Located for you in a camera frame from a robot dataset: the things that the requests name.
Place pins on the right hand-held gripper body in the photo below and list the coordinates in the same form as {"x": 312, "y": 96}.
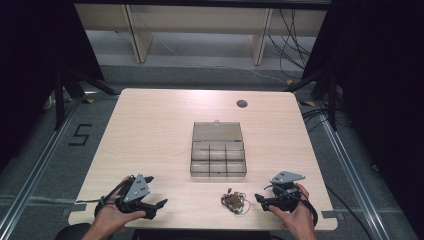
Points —
{"x": 285, "y": 191}

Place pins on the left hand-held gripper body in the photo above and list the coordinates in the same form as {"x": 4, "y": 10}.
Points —
{"x": 137, "y": 190}

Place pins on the person's right hand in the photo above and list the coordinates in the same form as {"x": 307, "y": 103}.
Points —
{"x": 297, "y": 220}

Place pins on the person's left hand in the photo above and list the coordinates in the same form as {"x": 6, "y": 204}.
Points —
{"x": 111, "y": 215}

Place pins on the tangled jewellery pile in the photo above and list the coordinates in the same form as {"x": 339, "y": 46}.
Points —
{"x": 234, "y": 201}

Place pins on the clear plastic compartment box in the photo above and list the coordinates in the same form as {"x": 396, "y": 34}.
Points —
{"x": 218, "y": 151}

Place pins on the person's dark clothing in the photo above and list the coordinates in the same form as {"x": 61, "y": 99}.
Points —
{"x": 73, "y": 232}

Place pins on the black metal stand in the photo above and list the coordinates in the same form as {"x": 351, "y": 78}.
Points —
{"x": 328, "y": 93}
{"x": 66, "y": 86}

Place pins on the black curtain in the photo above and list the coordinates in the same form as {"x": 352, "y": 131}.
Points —
{"x": 380, "y": 83}
{"x": 33, "y": 60}

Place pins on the metal floor rail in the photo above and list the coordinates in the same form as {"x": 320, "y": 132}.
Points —
{"x": 36, "y": 166}
{"x": 353, "y": 173}

